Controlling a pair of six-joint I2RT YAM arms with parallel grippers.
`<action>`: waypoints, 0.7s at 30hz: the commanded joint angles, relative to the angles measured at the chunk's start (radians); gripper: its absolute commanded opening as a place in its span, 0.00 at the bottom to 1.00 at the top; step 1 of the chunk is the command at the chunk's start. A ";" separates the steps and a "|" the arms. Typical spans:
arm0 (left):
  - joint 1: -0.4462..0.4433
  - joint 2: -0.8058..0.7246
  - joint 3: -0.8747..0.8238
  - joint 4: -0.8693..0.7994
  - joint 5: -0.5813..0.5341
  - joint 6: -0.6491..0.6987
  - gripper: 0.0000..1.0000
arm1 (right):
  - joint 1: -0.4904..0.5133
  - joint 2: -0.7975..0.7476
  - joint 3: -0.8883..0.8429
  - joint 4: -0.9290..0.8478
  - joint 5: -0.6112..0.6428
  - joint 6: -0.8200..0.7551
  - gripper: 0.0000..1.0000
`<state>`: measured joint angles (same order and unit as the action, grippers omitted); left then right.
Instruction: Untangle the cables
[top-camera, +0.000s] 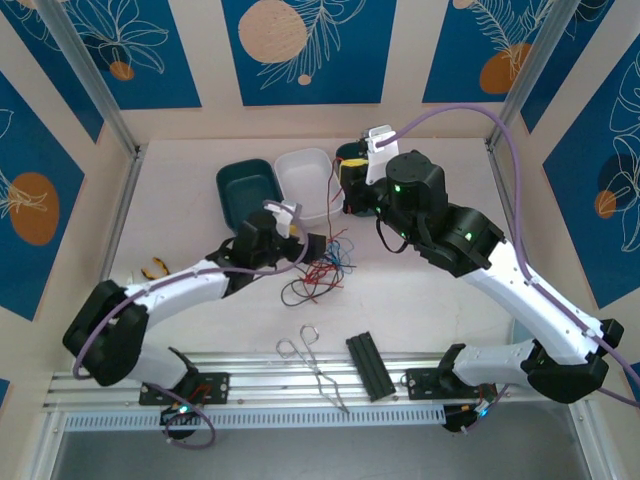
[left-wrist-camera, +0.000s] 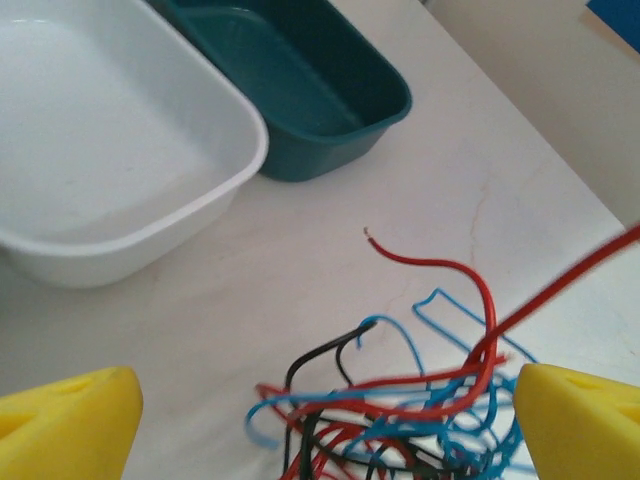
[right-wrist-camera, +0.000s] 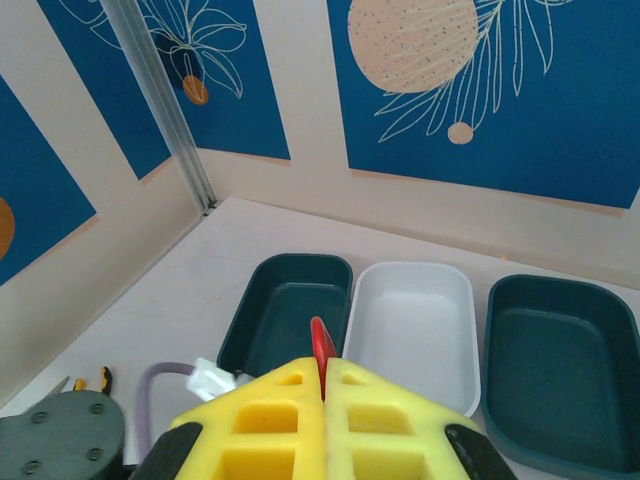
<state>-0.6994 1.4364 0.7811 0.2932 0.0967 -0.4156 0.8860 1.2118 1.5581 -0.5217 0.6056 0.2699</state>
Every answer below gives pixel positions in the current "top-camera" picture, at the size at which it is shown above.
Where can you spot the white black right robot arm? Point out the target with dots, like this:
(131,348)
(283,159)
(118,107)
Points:
(540,295)

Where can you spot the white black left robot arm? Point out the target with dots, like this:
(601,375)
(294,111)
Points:
(175,287)

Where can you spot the teal plastic bin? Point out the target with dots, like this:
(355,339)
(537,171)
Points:
(245,190)
(350,150)

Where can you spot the white plastic bin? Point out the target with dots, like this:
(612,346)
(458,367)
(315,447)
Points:
(305,180)

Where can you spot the metal scissor tongs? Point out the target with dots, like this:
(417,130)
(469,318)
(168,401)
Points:
(315,371)

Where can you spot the small white object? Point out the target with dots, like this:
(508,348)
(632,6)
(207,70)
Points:
(132,277)

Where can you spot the black controller board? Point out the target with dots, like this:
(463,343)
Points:
(452,422)
(172,415)

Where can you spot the aluminium table side rail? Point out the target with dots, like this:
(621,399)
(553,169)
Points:
(127,200)
(501,175)

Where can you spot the black rail piece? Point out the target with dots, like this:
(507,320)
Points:
(370,367)

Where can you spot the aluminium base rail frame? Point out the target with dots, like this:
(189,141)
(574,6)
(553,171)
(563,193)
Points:
(280,385)

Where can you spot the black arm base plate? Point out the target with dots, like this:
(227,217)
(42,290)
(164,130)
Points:
(420,385)
(220,387)

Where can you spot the aluminium frame post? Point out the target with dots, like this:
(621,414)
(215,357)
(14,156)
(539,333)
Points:
(91,75)
(531,75)

